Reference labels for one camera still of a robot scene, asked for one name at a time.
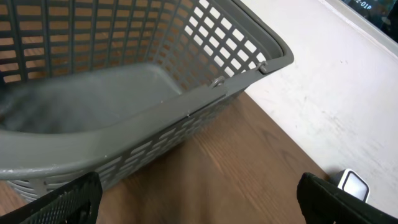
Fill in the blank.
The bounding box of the dark glass window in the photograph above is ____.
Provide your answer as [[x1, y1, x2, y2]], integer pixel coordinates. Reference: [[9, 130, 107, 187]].
[[342, 0, 397, 42]]

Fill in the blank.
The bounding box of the white barcode scanner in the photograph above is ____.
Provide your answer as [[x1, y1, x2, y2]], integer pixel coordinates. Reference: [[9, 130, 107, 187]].
[[329, 169, 370, 203]]

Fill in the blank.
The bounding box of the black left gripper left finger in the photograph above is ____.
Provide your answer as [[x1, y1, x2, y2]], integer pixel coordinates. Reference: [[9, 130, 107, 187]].
[[1, 172, 103, 224]]

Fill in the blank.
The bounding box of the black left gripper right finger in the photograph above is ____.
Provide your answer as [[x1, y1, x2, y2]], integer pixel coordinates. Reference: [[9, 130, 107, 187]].
[[297, 172, 397, 224]]

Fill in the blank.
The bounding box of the grey plastic shopping basket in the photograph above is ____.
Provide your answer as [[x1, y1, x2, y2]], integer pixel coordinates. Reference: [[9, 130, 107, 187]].
[[1, 0, 294, 202]]

